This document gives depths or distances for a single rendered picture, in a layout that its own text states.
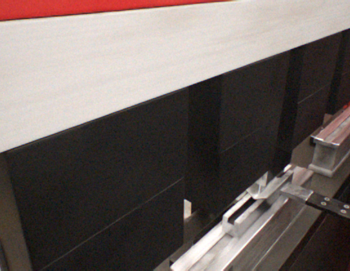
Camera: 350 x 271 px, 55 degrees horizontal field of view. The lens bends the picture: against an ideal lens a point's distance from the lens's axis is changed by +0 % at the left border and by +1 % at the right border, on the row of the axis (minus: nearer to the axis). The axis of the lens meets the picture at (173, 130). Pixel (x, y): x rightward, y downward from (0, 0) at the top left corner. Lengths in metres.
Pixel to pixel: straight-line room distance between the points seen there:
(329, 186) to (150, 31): 0.74
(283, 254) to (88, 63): 0.56
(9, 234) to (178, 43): 0.17
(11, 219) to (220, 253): 0.36
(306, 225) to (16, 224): 0.63
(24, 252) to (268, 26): 0.30
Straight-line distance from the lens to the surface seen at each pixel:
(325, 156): 0.94
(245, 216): 0.55
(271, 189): 0.61
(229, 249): 0.54
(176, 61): 0.26
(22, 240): 0.23
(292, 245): 0.71
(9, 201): 0.22
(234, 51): 0.32
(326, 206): 0.60
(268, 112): 0.43
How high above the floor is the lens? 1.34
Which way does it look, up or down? 25 degrees down
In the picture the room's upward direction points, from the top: straight up
